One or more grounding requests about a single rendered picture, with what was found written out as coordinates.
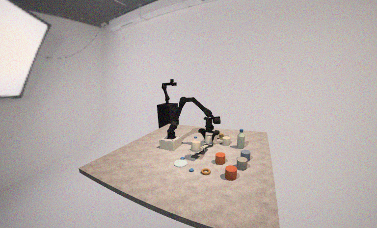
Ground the brown cylinder with orange top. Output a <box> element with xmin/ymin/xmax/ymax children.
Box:
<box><xmin>215</xmin><ymin>152</ymin><xmax>225</xmax><ymax>165</ymax></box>
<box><xmin>225</xmin><ymin>165</ymin><xmax>237</xmax><ymax>181</ymax></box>

